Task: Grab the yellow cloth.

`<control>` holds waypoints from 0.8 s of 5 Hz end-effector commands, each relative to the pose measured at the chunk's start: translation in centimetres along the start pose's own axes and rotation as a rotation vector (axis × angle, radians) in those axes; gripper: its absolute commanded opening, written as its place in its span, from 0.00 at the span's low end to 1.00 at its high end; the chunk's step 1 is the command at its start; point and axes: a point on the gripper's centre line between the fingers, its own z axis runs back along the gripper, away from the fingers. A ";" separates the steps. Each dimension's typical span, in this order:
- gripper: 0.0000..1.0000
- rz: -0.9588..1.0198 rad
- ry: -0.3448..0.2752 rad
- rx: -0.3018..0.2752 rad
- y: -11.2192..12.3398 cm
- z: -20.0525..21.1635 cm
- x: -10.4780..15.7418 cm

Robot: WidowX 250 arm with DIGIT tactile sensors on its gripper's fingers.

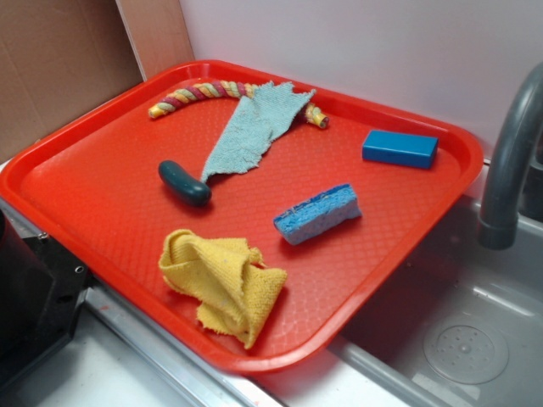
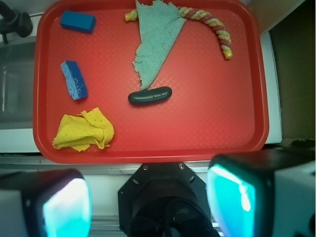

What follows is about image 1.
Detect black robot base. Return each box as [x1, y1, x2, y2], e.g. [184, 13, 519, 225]
[1, 213, 91, 390]

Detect light blue cloth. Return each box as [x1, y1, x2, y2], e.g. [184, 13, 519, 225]
[200, 82, 315, 183]

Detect yellow cloth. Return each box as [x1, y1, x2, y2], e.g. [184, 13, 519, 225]
[159, 229, 288, 349]

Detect red plastic tray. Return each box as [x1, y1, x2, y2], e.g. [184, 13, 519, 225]
[1, 61, 483, 373]

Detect blue sponge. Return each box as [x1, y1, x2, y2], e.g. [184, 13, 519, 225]
[273, 184, 362, 245]

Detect dark green oblong toy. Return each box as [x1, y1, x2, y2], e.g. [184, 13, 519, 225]
[158, 160, 212, 207]

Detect blue rectangular block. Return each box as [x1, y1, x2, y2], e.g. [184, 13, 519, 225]
[361, 130, 439, 170]

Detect grey sink basin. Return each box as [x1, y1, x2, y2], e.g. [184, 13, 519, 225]
[258, 198, 542, 406]

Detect grey faucet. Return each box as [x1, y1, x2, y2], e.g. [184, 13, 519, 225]
[477, 64, 542, 250]

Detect brown cardboard panel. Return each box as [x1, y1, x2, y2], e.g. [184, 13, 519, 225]
[1, 1, 193, 161]

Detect multicoloured twisted rope toy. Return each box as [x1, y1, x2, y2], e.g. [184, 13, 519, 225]
[148, 80, 329, 129]

